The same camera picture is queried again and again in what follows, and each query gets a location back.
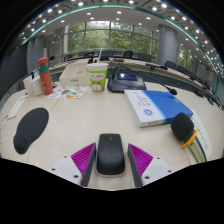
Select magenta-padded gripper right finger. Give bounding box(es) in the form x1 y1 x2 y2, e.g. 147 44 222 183
127 143 175 188

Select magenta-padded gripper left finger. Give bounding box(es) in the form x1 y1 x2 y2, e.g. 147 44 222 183
49 142 98 188

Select black computer mouse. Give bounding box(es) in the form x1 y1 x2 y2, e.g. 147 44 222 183
95 133 127 178

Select black mouse pad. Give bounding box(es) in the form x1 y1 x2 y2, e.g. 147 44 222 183
12 107 50 156

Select blue and white book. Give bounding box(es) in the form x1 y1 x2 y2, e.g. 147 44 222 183
123 89 194 128

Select white printed paper sheet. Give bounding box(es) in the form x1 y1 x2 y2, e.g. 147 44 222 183
186 109 213 164

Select colourful sticker sheet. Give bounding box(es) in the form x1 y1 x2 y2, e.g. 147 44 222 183
46 85 89 100

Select green white paper cup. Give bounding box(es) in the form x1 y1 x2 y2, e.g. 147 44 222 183
86 48 110 94

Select cream cardboard box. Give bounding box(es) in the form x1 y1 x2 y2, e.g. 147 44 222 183
58 63 92 88

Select red and white leaflet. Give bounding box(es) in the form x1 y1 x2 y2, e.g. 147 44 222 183
0 113 10 144

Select red drink bottle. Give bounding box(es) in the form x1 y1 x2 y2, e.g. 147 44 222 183
37 56 54 97

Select dark office chairs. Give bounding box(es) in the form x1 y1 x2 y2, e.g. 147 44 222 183
78 49 221 108

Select ceiling lights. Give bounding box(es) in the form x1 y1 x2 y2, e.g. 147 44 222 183
19 0 224 68

